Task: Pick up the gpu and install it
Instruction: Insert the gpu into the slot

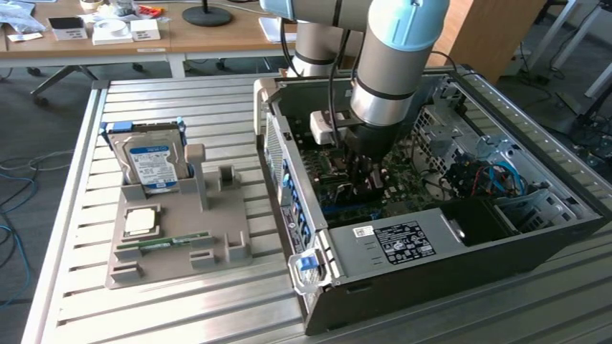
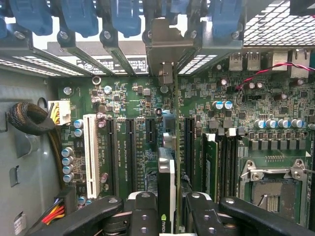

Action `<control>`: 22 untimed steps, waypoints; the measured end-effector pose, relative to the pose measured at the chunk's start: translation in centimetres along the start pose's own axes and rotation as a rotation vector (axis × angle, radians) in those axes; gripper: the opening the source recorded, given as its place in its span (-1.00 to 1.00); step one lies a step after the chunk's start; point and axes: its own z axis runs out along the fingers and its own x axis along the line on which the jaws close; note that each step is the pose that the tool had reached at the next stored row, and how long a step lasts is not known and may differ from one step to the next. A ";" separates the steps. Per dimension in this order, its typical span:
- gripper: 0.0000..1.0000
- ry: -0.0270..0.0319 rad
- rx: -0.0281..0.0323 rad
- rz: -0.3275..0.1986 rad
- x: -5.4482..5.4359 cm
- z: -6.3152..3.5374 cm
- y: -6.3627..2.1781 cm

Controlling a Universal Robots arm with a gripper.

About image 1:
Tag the green motherboard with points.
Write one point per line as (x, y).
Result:
(411, 186)

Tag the white paper stack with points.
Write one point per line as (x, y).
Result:
(270, 34)

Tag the silver CPU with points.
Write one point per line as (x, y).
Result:
(139, 222)

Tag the clear plastic bag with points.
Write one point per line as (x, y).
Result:
(19, 19)

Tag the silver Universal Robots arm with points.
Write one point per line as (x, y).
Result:
(393, 71)

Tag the wooden desk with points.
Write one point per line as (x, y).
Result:
(225, 39)
(49, 48)

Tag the hard disk blue carrier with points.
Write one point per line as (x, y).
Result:
(149, 165)

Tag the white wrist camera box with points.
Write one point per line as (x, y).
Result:
(326, 130)

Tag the grey parts rack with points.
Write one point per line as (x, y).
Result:
(182, 222)

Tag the black round lamp base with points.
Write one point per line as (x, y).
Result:
(209, 18)

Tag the green RAM stick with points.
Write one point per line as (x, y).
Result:
(153, 245)

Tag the blue release latch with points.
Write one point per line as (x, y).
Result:
(307, 263)

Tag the blue expansion slot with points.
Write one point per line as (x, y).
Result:
(327, 210)

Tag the white table frame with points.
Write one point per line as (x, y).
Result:
(577, 39)

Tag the white box with tape roll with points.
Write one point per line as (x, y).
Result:
(113, 30)

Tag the grey power supply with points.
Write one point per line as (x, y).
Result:
(354, 251)

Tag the beige tape roll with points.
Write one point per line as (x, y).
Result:
(86, 4)

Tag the small white label card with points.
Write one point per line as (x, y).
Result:
(25, 37)

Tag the installed RAM stick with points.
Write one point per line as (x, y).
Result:
(335, 180)

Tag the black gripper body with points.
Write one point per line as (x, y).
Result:
(373, 141)

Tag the CPU socket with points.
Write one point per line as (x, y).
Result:
(335, 163)

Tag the black open PC case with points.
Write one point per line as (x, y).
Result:
(430, 286)

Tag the plain white box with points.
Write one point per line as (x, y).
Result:
(143, 32)

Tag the green graphics card black fan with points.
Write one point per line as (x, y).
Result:
(354, 201)

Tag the slanted metal disk bay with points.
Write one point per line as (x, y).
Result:
(541, 208)

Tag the black and white box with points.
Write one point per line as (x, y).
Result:
(67, 34)

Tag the perforated metal disk bay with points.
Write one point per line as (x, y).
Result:
(441, 132)

